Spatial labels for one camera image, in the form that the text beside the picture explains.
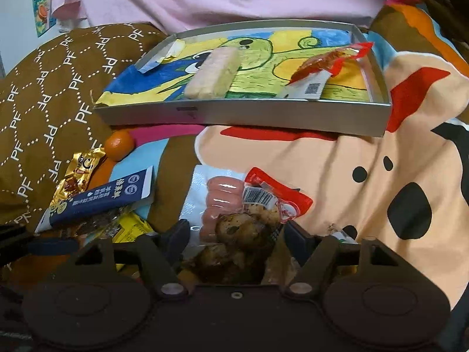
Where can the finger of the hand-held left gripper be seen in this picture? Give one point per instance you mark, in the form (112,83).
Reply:
(51,247)

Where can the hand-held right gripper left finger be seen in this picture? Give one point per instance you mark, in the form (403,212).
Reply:
(178,238)

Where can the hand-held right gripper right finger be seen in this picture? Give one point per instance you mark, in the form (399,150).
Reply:
(297,242)

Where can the clear dark meat packet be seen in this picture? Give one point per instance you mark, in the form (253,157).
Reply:
(99,223)

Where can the red braised meat packet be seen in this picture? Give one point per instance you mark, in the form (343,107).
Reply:
(234,234)

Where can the dark blue powder sachet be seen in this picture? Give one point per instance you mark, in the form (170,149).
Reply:
(102,200)

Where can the silver tray with painted lining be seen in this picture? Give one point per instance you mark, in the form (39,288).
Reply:
(256,117)

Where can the white red-label sachet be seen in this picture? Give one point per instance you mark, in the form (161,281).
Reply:
(342,235)

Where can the yellow snack packet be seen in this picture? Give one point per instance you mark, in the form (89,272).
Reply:
(132,227)

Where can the pink sausage packet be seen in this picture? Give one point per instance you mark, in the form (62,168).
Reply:
(223,194)

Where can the gold snack packet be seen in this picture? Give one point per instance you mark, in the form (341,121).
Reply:
(78,176)

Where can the colourful cartoon blanket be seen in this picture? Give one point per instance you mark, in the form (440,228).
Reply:
(366,161)

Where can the orange tangerine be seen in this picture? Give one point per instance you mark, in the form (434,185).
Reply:
(119,145)

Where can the beige wafer bar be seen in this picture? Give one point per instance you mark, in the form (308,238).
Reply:
(212,73)

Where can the red spicy strip packet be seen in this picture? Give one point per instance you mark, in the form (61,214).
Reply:
(322,62)

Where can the dark grey cloth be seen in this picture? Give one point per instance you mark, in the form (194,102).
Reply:
(447,3)

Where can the colourful wall poster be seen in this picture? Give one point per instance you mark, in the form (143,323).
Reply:
(42,14)

